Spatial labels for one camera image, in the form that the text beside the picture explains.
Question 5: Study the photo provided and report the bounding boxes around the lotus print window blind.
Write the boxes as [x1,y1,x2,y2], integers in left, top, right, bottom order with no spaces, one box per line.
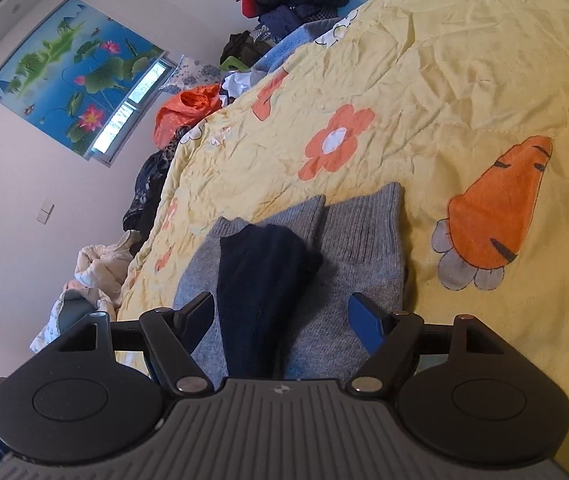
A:
[0,0,166,159]

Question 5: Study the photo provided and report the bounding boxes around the cream quilted jacket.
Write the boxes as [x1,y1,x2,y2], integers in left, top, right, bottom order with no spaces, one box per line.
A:
[29,230,138,357]

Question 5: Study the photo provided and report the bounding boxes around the yellow carrot print blanket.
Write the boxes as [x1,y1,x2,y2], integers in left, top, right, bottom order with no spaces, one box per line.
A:
[114,0,569,461]

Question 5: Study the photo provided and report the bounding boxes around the light blue towel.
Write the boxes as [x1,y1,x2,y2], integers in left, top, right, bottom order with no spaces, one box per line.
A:
[250,17,341,74]

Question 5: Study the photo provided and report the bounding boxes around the dark blue floral jacket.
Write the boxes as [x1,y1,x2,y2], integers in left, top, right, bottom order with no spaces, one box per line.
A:
[123,150,178,257]

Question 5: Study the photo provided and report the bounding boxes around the navy clothes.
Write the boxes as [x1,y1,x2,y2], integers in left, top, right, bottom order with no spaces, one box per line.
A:
[258,2,339,37]

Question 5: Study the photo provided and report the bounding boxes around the dark cloth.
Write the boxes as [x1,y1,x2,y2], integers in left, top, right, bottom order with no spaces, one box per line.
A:
[220,30,273,68]

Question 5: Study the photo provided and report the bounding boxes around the grey knit sweater navy sleeves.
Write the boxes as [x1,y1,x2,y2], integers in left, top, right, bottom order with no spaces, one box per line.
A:
[172,182,411,382]

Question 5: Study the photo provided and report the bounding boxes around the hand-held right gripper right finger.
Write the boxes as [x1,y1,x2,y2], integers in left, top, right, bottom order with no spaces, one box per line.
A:
[347,292,507,395]

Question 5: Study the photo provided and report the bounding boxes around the floral pillow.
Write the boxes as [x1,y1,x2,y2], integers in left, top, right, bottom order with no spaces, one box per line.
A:
[161,55,223,95]

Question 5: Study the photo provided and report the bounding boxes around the orange plastic bag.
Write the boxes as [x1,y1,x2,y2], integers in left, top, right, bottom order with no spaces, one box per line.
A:
[153,85,226,149]

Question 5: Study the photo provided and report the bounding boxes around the leopard print cloth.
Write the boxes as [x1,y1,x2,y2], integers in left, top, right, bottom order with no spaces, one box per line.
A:
[157,127,191,166]

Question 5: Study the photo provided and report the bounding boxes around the white cloth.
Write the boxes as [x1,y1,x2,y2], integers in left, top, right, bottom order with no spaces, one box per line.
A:
[221,70,266,99]

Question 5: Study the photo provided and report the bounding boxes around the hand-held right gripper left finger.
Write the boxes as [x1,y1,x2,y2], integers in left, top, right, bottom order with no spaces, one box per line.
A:
[57,291,215,395]

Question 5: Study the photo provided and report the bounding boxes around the window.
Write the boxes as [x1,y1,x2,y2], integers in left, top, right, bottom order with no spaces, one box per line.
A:
[86,57,178,167]

